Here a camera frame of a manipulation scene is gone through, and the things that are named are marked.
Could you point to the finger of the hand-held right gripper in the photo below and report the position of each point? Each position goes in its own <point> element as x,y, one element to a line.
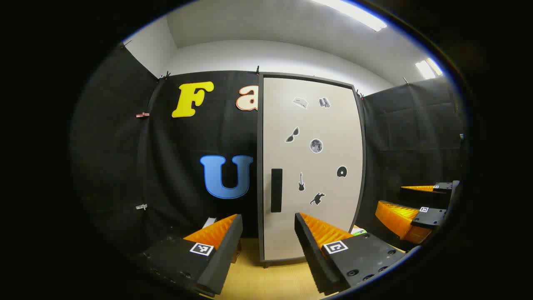
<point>424,196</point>
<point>399,218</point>

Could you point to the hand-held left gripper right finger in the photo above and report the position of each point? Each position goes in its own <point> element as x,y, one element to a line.
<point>316,258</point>

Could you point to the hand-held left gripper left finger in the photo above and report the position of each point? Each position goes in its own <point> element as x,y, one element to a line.
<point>222,258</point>

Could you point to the brown book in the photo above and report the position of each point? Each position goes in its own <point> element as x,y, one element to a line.
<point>237,252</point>

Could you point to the light green book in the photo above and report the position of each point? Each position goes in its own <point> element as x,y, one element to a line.
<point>209,222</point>

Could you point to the green and pink toy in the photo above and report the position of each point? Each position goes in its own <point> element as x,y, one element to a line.
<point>359,231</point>

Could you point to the white clip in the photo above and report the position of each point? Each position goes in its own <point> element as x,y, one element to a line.
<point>141,206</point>

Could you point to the small ceiling light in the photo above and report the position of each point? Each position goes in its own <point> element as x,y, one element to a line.
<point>427,68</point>

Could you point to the black backdrop cloth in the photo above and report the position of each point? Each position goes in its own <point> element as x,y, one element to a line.
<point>116,166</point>

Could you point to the pink clip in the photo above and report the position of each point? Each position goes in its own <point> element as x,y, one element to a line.
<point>142,114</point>

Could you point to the long ceiling light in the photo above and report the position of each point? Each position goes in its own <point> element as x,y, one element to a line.
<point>349,12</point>

